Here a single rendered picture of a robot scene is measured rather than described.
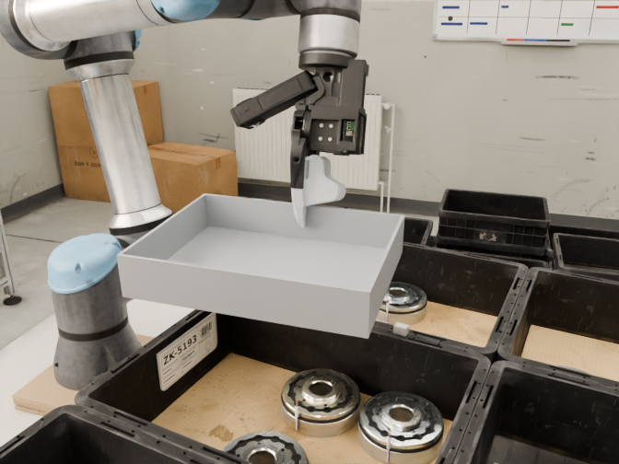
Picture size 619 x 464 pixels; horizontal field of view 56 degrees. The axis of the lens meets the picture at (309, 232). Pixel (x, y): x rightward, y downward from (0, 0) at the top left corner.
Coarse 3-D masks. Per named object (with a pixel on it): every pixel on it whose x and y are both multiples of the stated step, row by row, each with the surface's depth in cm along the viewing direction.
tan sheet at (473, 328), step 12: (432, 312) 102; (444, 312) 102; (456, 312) 102; (468, 312) 102; (420, 324) 98; (432, 324) 98; (444, 324) 98; (456, 324) 98; (468, 324) 98; (480, 324) 98; (492, 324) 98; (456, 336) 94; (468, 336) 94; (480, 336) 94
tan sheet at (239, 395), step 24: (240, 360) 88; (216, 384) 83; (240, 384) 83; (264, 384) 83; (168, 408) 78; (192, 408) 78; (216, 408) 78; (240, 408) 78; (264, 408) 78; (360, 408) 78; (192, 432) 74; (216, 432) 74; (240, 432) 74; (288, 432) 74; (312, 456) 70; (336, 456) 70; (360, 456) 70
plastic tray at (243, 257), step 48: (144, 240) 65; (192, 240) 76; (240, 240) 75; (288, 240) 75; (336, 240) 75; (384, 240) 73; (144, 288) 62; (192, 288) 60; (240, 288) 58; (288, 288) 56; (336, 288) 54; (384, 288) 62
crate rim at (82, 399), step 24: (192, 312) 82; (168, 336) 76; (384, 336) 76; (408, 336) 76; (480, 360) 71; (96, 384) 66; (480, 384) 67; (96, 408) 63; (144, 432) 59; (168, 432) 59; (456, 432) 59; (216, 456) 56
